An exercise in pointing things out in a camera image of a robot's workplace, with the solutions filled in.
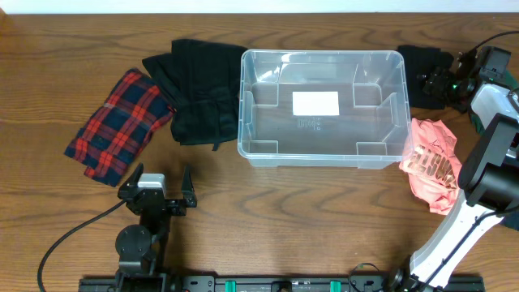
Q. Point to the large black folded garment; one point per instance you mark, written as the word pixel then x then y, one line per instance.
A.
pixel 200 81

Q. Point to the white label in bin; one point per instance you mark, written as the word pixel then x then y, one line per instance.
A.
pixel 316 104

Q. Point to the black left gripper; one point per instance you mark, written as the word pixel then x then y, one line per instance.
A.
pixel 158 203

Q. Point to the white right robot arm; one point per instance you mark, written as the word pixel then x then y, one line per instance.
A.
pixel 489 192

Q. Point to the navy blue garment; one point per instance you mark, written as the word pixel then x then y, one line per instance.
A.
pixel 511 221

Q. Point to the small black garment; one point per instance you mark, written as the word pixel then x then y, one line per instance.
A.
pixel 421 61

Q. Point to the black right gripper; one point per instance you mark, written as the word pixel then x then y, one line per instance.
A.
pixel 436 79

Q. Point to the clear plastic storage bin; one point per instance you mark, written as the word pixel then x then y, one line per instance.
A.
pixel 341 108

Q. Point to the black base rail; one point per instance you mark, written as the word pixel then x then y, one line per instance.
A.
pixel 229 284

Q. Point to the red plaid folded shirt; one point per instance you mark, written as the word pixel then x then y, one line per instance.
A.
pixel 119 130

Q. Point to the dark green folded garment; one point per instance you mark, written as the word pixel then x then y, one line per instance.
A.
pixel 492 99

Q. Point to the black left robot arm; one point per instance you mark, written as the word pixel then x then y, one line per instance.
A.
pixel 141 247

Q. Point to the pink printed t-shirt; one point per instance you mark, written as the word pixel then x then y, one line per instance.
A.
pixel 432 167

